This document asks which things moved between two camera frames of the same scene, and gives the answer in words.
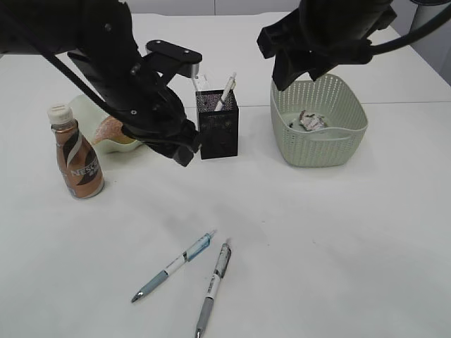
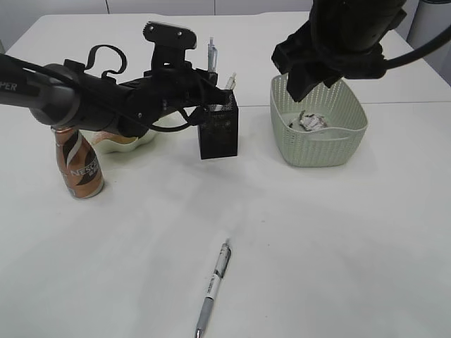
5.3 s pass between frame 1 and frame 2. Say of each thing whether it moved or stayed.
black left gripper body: moved
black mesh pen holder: stayed
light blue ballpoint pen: moved
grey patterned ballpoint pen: stayed
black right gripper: moved
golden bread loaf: stayed
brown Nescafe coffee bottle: stayed
